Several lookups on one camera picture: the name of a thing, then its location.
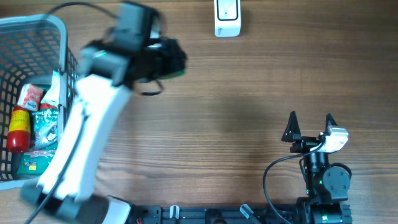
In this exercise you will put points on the red white snack packet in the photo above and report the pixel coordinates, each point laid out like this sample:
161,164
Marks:
30,97

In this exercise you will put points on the white barcode scanner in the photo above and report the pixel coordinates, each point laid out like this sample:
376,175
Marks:
227,14

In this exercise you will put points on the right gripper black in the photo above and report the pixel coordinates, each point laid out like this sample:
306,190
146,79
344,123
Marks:
292,134

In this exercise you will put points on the red sauce bottle green cap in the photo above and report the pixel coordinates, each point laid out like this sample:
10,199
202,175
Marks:
19,135

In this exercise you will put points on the mint green white pouch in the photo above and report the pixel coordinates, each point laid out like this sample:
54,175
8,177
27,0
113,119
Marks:
51,98

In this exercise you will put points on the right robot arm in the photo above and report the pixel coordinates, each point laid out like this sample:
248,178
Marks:
327,184

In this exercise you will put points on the green 3M gloves package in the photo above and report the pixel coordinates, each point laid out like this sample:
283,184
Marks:
44,143

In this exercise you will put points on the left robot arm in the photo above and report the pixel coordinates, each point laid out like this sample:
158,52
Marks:
66,188

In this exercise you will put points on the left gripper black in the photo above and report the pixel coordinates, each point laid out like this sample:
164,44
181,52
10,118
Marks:
173,57

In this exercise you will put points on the green lid jar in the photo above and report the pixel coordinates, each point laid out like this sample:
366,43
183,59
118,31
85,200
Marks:
172,75

